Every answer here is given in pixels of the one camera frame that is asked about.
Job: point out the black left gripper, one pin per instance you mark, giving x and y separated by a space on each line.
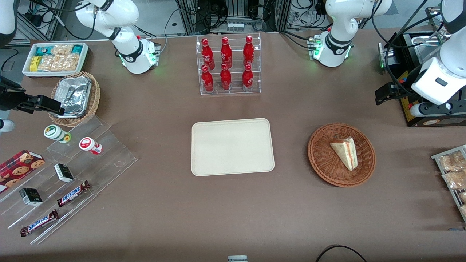
403 88

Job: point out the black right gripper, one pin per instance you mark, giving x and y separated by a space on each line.
10 100

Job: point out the triangular sandwich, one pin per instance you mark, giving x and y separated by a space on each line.
346 153

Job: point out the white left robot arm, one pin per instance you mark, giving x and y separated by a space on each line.
338 22

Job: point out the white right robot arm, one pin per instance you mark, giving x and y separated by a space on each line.
127 14

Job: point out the aluminium foil tray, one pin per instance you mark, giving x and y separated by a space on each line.
72 96

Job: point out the light wicker basket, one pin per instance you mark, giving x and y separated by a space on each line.
95 98

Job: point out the brown wicker basket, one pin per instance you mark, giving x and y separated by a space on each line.
324 160

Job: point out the tray of wrapped pastries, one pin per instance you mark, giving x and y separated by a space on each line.
455 196

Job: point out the beige plastic tray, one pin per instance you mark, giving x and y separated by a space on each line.
233 147

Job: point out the green cap yogurt bottle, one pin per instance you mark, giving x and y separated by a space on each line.
54 132

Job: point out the yellow snack pack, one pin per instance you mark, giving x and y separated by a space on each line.
34 64

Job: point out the clear rice cracker pack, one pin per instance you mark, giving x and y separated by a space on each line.
62 50
58 63

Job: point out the teal snack pack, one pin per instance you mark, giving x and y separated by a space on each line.
77 49
42 51

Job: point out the black food warmer machine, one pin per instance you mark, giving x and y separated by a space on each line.
437 121

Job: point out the red cap yogurt bottle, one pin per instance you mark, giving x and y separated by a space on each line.
88 144

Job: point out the red cookie box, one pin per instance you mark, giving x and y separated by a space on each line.
20 167

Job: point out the white plastic snack bin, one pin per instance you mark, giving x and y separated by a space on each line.
85 58

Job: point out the small black box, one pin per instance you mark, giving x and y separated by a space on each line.
30 197
64 173

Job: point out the clear acrylic step display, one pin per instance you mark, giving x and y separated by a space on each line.
109 163

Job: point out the snickers chocolate bar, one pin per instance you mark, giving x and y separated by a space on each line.
72 194
39 223

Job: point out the clear cracker snack bag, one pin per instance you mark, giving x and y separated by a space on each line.
455 180
453 162
463 197
463 211

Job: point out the red cola bottle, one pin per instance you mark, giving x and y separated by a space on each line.
225 79
248 78
207 54
249 52
226 54
207 80

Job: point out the clear acrylic bottle rack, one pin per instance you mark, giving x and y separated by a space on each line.
236 91

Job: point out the white power strip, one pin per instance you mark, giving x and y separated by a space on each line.
235 26

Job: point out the grey device at table edge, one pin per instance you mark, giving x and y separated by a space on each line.
237 259

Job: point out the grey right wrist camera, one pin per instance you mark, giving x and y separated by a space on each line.
5 125

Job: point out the aluminium frame rack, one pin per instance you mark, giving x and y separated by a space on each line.
189 16

